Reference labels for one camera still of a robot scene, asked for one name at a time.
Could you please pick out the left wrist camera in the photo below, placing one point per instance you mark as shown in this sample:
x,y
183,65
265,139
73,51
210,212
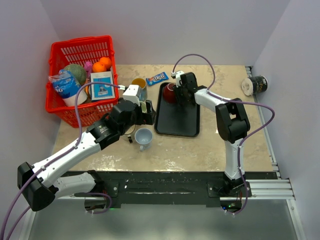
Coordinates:
x,y
131,93

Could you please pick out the blue candy packet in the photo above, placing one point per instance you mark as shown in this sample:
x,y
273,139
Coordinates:
x,y
158,78

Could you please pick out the blue white box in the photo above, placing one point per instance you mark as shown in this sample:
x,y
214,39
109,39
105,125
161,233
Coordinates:
x,y
102,91

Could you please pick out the orange fruit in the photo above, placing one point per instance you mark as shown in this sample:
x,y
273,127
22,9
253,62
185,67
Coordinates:
x,y
98,67
106,61

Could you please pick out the dark red mug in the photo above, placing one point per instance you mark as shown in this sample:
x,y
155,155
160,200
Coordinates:
x,y
168,93

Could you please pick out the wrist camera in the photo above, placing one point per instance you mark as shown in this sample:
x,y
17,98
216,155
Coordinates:
x,y
131,93
177,77

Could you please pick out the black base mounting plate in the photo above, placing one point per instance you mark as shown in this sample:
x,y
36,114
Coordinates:
x,y
163,188

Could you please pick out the green melon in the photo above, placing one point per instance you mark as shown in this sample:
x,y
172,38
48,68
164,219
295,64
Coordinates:
x,y
78,72

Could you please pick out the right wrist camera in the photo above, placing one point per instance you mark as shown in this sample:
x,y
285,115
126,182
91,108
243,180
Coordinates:
x,y
177,77

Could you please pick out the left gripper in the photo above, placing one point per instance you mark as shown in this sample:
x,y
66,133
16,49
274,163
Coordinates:
x,y
147,118

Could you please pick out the blue butterfly mug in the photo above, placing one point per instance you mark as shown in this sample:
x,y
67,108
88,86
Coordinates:
x,y
143,85

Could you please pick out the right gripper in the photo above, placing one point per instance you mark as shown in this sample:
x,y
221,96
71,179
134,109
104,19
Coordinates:
x,y
179,99

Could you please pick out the black tray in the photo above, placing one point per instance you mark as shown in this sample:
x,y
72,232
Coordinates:
x,y
173,119

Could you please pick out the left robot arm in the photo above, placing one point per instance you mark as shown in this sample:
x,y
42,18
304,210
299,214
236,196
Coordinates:
x,y
43,182

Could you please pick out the black labelled paper roll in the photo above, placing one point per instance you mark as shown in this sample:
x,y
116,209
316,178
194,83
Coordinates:
x,y
254,85

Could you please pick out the cream white mug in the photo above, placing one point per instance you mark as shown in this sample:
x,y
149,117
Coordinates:
x,y
129,135

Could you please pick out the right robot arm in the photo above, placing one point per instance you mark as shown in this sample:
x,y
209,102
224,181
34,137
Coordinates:
x,y
231,120

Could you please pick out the light green mug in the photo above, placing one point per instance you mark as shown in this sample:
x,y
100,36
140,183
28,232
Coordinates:
x,y
143,107

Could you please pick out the pink toy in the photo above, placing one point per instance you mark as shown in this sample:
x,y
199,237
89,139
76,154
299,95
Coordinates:
x,y
88,67

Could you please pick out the light grey mug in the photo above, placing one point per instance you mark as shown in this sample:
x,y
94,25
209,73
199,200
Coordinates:
x,y
143,137

